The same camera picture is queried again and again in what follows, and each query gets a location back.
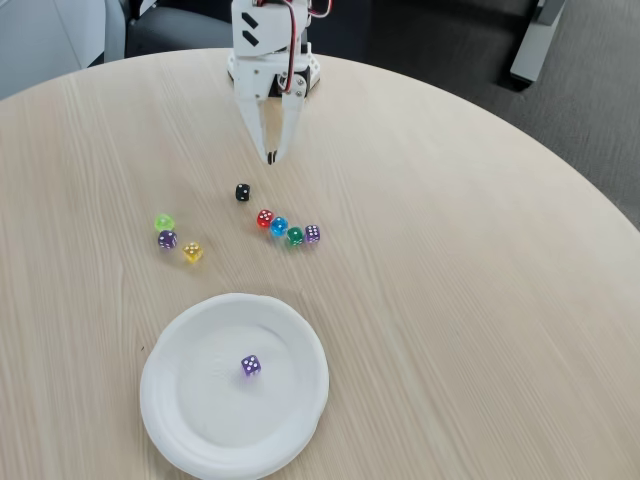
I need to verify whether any white paper plate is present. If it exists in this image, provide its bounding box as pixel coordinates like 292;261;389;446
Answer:
138;292;330;480

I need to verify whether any dark grey office chair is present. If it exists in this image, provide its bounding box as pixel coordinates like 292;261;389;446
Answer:
124;0;235;59

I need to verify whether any white cabinet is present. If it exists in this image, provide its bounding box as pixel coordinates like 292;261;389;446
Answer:
0;0;126;101

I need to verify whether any grey desk leg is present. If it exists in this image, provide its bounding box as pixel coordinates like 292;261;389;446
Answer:
509;0;566;85

